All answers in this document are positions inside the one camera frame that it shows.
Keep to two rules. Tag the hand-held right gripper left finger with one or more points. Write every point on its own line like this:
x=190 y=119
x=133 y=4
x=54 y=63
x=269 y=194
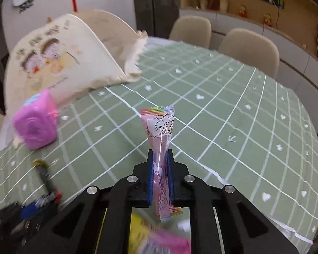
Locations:
x=150 y=185

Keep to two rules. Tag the dark snack packet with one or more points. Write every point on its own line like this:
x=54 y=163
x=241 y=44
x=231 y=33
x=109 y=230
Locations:
x=45 y=176

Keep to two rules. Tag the pink snack packet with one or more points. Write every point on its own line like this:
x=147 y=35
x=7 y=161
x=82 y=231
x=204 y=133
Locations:
x=169 y=242

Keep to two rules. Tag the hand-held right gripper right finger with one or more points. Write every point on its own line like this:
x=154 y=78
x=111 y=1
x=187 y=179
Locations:
x=170 y=180

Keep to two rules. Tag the pink candy wrapper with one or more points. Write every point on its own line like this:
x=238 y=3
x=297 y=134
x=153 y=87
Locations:
x=159 y=129

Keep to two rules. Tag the brown box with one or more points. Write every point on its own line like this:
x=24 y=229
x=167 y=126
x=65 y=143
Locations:
x=212 y=0

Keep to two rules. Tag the printed canvas tote bag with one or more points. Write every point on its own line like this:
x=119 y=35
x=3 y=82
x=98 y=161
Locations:
x=61 y=58

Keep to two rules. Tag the yellow wafer packet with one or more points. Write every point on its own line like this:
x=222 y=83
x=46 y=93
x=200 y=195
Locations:
x=140 y=230

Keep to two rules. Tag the pink cube packet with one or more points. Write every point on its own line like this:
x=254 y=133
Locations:
x=34 y=121

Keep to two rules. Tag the green checked tablecloth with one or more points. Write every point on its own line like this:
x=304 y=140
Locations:
x=214 y=127

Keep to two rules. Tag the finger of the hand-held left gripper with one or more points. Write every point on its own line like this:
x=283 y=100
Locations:
x=42 y=203

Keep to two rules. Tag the white sideboard cabinet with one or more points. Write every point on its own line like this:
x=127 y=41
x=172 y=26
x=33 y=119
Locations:
x=294 y=47

